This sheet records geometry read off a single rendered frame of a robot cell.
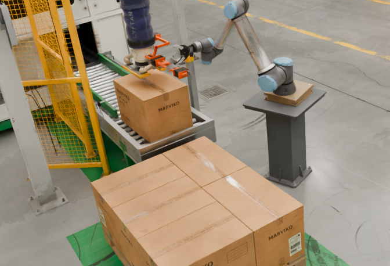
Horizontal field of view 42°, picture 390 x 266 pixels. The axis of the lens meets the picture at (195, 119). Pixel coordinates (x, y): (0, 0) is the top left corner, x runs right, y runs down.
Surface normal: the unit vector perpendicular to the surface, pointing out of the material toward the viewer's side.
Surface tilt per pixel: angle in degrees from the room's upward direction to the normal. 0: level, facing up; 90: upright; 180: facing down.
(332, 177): 0
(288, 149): 90
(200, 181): 0
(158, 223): 0
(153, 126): 90
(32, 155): 90
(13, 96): 90
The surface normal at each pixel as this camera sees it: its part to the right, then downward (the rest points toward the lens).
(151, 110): 0.53, 0.33
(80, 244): -0.12, -0.88
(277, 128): -0.63, 0.43
